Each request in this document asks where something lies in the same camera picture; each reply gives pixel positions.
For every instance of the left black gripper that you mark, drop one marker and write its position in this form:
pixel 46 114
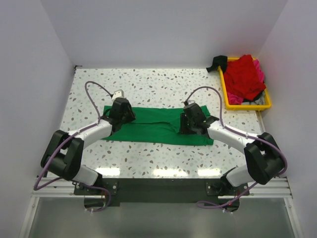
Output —
pixel 132 115

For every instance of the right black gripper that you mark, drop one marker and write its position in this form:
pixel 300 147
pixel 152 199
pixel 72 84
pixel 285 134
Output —
pixel 183 129

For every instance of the green t shirt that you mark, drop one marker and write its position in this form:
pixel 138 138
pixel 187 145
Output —
pixel 157 125

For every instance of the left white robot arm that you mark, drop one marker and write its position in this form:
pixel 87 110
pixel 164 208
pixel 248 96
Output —
pixel 63 155

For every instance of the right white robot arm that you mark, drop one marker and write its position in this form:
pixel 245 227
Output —
pixel 264 159

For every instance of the red t shirt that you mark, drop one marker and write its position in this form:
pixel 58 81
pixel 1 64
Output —
pixel 241 78

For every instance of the black garment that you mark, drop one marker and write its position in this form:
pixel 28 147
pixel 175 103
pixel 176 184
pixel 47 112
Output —
pixel 218 61

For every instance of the grey garment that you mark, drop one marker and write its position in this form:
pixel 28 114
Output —
pixel 258 100

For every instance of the yellow plastic bin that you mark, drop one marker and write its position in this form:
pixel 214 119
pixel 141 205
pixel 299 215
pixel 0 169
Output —
pixel 242 107

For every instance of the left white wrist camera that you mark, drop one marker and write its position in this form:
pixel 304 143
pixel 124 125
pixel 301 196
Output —
pixel 117 94

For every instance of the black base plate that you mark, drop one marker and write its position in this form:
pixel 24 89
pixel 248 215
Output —
pixel 129 197

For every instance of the aluminium rail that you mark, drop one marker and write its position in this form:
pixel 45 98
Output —
pixel 276 188

